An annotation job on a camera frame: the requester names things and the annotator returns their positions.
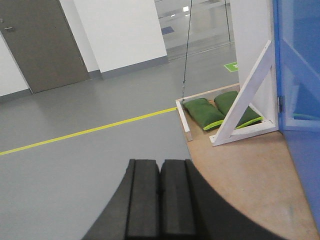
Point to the blue door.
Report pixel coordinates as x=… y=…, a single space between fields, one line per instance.
x=297 y=51

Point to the green sandbag left of pair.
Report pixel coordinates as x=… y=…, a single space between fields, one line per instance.
x=207 y=116

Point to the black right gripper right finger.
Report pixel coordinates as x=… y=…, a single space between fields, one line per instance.
x=190 y=209

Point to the wooden door base platform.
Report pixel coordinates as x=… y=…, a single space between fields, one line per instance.
x=255 y=175

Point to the white door wall panel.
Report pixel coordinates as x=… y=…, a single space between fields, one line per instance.
x=252 y=22

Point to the silver door hinge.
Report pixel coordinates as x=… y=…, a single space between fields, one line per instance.
x=281 y=104

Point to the grey room door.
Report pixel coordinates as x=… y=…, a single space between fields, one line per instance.
x=41 y=41

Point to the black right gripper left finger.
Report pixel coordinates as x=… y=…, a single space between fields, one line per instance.
x=133 y=211

